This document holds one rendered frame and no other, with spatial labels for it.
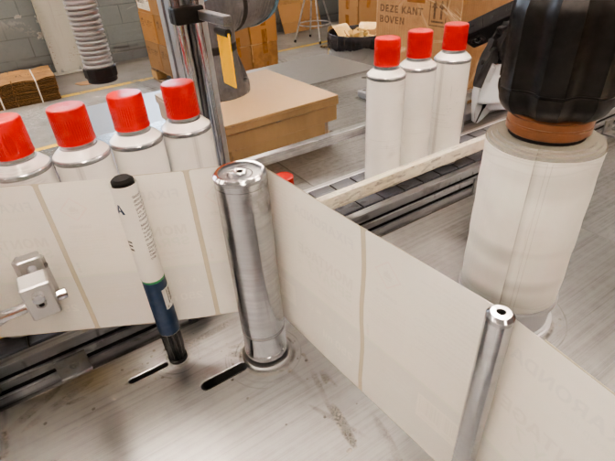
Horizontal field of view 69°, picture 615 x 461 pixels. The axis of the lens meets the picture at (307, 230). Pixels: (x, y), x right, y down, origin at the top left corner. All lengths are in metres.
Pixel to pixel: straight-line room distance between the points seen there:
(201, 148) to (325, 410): 0.28
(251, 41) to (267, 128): 3.36
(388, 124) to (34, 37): 5.52
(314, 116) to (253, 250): 0.62
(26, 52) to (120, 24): 1.05
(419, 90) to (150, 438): 0.52
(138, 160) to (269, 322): 0.21
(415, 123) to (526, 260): 0.33
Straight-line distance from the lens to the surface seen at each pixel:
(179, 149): 0.48
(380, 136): 0.64
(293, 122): 0.89
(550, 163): 0.36
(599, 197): 0.84
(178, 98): 0.47
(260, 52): 4.27
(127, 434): 0.42
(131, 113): 0.46
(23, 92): 4.93
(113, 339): 0.53
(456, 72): 0.70
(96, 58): 0.56
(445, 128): 0.73
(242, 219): 0.31
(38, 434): 0.45
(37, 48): 6.00
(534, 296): 0.43
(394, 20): 1.15
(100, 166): 0.46
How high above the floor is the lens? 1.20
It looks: 34 degrees down
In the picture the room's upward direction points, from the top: 4 degrees counter-clockwise
